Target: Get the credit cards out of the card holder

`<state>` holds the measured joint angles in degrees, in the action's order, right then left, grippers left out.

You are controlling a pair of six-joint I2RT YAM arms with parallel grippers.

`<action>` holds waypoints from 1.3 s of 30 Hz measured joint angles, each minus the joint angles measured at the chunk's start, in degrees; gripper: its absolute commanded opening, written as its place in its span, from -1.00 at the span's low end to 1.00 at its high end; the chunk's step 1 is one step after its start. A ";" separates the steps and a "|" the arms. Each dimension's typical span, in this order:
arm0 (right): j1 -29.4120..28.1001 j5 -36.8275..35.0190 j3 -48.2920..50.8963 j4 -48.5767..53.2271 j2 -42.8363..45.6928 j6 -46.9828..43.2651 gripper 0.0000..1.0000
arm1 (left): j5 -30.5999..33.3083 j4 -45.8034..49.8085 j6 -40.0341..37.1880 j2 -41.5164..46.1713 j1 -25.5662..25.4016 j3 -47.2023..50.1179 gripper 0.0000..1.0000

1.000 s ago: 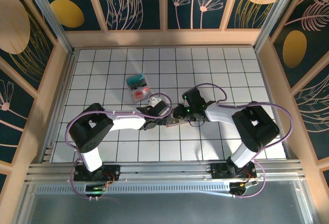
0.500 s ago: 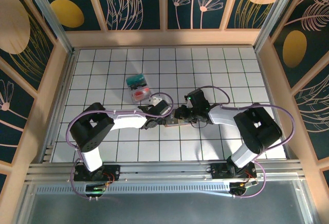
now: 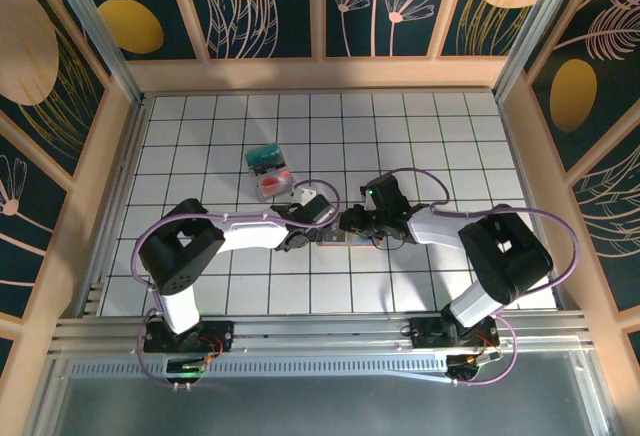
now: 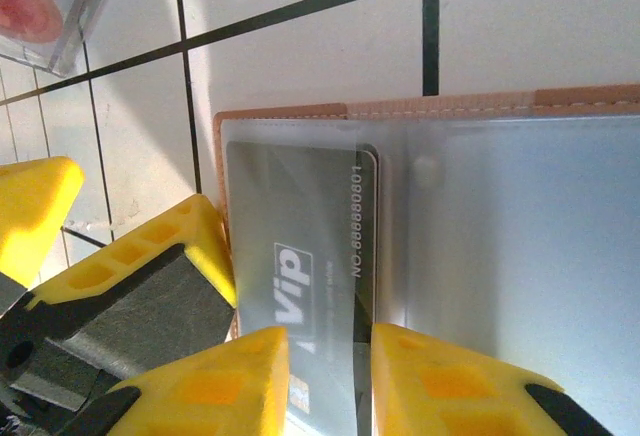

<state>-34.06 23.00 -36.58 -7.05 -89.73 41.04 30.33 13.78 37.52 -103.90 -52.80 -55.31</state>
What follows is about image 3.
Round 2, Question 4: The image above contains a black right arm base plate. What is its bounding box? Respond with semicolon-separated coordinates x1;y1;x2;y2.
402;314;501;352

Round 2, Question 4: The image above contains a small controller board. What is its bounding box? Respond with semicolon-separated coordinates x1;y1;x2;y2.
446;350;504;383
164;355;212;376

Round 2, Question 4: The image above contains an aluminium corner post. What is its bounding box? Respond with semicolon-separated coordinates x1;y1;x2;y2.
492;0;586;102
42;0;147;107

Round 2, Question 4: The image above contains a tan leather card holder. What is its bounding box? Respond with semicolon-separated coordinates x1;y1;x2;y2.
314;228;375;249

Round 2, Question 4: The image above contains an aluminium mounting rail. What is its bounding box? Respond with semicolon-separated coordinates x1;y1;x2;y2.
49;310;594;357

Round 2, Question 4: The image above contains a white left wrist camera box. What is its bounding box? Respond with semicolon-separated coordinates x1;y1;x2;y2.
291;184;319;207

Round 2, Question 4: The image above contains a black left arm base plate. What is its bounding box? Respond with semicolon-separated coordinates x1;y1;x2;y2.
143;319;235;356

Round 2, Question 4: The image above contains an aluminium side rail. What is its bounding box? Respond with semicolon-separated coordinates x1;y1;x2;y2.
74;100;151;317

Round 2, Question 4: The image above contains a white card with red blot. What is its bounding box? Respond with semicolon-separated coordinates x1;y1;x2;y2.
254;170;292;201

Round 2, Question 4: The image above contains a black card stack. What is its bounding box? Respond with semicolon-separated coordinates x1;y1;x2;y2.
251;155;287;177

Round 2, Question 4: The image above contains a clear acrylic card box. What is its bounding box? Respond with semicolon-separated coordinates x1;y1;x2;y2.
244;142;293;202

